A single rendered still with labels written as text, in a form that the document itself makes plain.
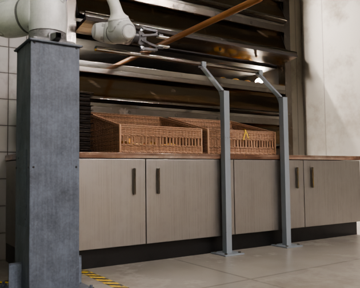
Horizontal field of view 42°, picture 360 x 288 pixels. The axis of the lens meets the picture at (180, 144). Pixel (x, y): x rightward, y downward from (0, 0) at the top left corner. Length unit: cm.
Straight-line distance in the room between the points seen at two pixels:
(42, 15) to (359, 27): 483
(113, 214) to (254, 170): 97
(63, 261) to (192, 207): 96
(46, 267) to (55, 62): 81
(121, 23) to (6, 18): 52
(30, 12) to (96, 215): 100
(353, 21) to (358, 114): 117
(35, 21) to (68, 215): 79
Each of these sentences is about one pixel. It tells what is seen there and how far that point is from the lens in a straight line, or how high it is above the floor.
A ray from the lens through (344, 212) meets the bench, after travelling 357.
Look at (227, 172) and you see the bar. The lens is 272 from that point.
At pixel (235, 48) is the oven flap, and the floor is 138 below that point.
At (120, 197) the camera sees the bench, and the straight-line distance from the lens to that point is 242.
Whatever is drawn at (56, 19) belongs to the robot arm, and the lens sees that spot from 202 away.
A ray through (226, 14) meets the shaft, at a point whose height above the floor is 118.
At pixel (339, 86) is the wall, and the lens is 632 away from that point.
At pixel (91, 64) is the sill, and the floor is 116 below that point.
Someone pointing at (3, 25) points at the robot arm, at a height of 110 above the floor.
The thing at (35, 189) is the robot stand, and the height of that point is 41.
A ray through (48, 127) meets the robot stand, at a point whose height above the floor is 66.
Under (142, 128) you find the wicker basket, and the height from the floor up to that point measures 72.
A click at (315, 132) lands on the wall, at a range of 650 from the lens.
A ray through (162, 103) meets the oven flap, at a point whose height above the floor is 94.
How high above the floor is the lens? 47
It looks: 4 degrees up
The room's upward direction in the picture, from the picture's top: 1 degrees counter-clockwise
